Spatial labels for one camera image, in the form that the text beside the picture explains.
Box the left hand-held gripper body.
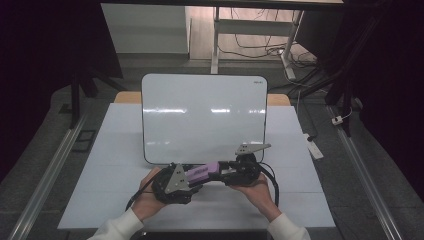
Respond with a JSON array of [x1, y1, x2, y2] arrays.
[[152, 162, 204, 205]]

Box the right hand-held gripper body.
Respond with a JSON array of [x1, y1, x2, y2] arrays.
[[221, 143, 273, 187]]

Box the purple whiteboard eraser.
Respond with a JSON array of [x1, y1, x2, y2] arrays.
[[184, 161, 221, 184]]

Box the white whiteboard with black rim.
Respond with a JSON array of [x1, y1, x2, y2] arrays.
[[141, 73, 269, 166]]

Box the person's left hand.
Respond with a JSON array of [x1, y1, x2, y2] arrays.
[[131, 166, 168, 222]]

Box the person's right hand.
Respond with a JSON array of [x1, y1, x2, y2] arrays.
[[229, 173, 283, 223]]

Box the white label strip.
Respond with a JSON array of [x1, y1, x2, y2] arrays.
[[302, 132, 325, 161]]

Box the black tripod stand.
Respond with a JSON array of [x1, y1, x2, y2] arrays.
[[68, 64, 126, 130], [289, 13, 388, 138]]

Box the white cabinet panel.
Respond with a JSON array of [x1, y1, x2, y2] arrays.
[[100, 3, 192, 55]]

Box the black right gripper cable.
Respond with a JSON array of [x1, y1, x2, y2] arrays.
[[259, 162, 281, 208]]

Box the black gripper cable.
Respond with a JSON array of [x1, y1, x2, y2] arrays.
[[259, 162, 281, 208], [124, 173, 158, 212]]

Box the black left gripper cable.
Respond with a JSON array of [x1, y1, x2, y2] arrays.
[[124, 173, 158, 212]]

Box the tangle of floor cables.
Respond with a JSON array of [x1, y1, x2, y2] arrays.
[[218, 8, 318, 73]]

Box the aluminium rail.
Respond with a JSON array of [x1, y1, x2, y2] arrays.
[[7, 112, 88, 240], [327, 105, 405, 240]]

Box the white metal desk frame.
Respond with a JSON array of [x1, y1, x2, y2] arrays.
[[210, 5, 305, 81]]

